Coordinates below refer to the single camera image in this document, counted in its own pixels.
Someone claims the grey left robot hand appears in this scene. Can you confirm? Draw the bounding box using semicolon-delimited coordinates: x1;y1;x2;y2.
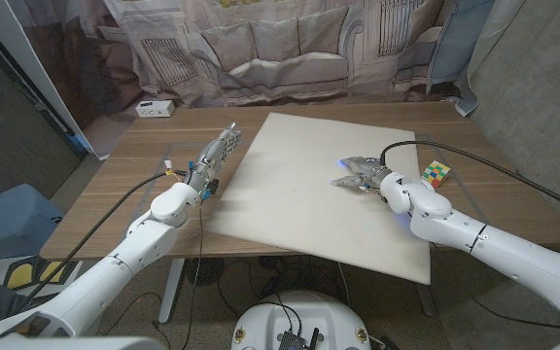
182;122;242;196

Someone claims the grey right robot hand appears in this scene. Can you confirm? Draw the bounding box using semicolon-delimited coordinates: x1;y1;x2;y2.
330;156;394;193

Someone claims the white memory foam sheet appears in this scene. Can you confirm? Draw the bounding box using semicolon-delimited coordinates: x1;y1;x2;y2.
205;112;432;286

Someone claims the multicoloured Rubik's cube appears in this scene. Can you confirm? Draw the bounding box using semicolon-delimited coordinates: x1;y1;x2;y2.
420;159;452;189

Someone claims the white power strip box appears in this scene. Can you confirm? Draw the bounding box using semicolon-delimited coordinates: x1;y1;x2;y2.
134;99;176;119

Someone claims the printed living room backdrop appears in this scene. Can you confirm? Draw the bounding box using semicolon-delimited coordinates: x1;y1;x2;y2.
5;0;498;159

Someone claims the white table leg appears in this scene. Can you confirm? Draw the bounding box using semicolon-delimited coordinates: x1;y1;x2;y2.
157;258;187;325

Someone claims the white robot torso base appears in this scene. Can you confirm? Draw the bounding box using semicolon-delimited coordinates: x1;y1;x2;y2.
230;289;372;350

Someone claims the blue grey bin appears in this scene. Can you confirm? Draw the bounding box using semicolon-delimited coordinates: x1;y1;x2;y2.
0;183;65;266

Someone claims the thin black left wrist cable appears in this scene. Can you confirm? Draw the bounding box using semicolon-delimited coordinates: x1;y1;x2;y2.
180;199;204;350

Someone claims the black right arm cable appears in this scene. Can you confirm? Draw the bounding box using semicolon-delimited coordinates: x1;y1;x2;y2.
379;140;560;219

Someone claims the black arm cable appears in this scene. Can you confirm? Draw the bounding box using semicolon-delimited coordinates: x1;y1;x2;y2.
19;169;189;310
379;140;560;219

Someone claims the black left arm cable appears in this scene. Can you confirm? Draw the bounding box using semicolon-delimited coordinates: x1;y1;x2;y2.
19;169;189;310

